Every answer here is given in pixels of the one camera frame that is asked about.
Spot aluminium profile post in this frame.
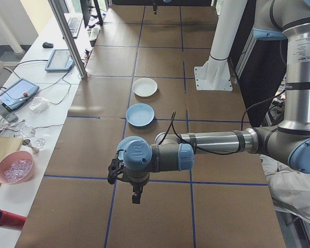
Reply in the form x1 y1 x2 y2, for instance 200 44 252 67
48 0 89 80

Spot white wall pipe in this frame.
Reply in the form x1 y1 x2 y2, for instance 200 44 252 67
0 0 26 55

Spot small metal jigger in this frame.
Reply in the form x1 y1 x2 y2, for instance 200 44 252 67
23 138 40 155

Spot aluminium frame bar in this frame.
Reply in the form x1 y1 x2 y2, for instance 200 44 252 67
234 27 260 85

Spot light blue plastic plate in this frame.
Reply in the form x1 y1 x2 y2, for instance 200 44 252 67
125 103 156 128

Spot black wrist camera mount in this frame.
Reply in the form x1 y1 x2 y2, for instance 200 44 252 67
107 151 126 185

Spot white fabric garment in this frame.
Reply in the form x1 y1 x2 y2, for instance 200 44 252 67
259 153 310 226

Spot pink plastic bowl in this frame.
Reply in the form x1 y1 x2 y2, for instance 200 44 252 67
0 151 37 184

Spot blue grey teach pendant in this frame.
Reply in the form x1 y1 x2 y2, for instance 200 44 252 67
0 77 40 113
44 49 75 73

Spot wooden cutting board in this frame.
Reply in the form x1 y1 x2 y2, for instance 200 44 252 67
0 136 24 189

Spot black monitor stand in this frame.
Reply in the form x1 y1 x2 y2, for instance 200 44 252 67
92 0 105 27

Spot crumpled white tissue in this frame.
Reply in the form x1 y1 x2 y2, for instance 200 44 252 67
28 96 51 115

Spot white plastic plate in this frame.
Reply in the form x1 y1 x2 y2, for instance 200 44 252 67
132 77 159 98

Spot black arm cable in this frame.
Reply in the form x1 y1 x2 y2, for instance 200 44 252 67
154 87 290 156

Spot small clear glass dish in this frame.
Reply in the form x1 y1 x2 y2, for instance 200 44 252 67
34 137 47 150

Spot clear bottle with black cap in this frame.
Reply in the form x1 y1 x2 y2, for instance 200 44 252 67
0 95 19 123

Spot black frame cover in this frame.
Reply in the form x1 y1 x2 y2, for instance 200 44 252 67
229 0 291 128

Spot red cylinder tube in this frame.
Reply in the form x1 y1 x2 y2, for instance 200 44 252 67
0 209 27 231

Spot black computer monitor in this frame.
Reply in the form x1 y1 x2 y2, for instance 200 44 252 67
79 0 94 29

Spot white column stand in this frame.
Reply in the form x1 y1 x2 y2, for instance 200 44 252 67
193 0 249 92

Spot clear ice cube heap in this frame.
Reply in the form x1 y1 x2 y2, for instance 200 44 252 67
4 159 33 181

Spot black pendant cable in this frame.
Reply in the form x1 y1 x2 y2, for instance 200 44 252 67
12 59 50 78

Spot clear glass bowl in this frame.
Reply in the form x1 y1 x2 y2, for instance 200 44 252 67
17 122 37 139

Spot black computer keyboard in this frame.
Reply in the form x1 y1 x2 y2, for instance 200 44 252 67
63 15 84 39

